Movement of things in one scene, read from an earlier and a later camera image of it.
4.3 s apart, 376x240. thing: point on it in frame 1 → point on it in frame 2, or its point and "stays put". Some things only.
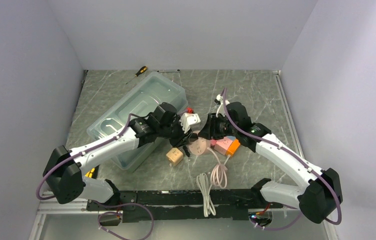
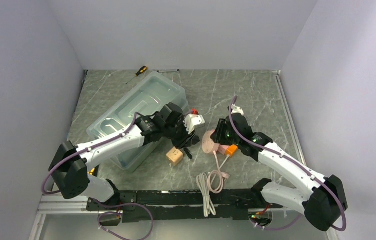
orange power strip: [233, 147] stays put
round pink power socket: [198, 146] → [209, 146]
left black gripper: [183, 139] stays put
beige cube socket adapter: [174, 156] stays put
